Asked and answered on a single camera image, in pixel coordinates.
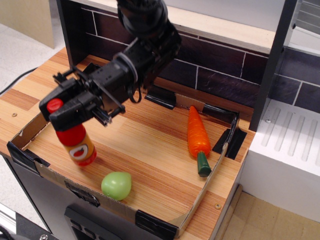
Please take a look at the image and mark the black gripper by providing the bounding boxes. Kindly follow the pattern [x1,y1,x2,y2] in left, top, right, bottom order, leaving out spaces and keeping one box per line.
[39,52,142,131]

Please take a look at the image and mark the red hot sauce bottle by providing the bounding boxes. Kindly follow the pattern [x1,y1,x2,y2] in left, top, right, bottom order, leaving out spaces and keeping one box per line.
[46,97,98,167]

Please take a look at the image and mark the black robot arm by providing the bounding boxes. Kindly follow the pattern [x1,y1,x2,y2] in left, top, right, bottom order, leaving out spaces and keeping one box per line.
[39,0,182,131]

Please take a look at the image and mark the cardboard fence with black tape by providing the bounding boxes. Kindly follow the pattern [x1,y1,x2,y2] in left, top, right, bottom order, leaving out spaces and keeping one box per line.
[6,62,248,240]

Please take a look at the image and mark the green toy pear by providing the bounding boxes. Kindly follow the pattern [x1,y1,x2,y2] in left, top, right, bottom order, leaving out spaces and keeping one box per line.
[101,171,132,201]

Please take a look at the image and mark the black toy oven panel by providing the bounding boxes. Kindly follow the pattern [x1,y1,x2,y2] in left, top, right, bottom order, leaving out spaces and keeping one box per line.
[63,205,141,240]

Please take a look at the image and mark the orange toy carrot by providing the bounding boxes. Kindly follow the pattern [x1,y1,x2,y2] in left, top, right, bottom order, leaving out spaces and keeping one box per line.
[187,105,212,178]

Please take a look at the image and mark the light wooden shelf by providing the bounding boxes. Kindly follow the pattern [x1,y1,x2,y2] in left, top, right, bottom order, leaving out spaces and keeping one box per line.
[74,0,276,55]

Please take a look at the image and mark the white toy sink drainboard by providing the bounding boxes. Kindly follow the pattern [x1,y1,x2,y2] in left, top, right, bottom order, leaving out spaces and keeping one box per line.
[240,100,320,222]

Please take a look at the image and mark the black cable on floor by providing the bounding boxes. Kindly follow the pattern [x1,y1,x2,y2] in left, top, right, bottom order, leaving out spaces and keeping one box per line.
[0,66,38,96]

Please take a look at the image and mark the black vertical post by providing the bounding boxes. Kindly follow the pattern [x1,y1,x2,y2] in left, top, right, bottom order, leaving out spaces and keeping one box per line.
[249,0,302,132]

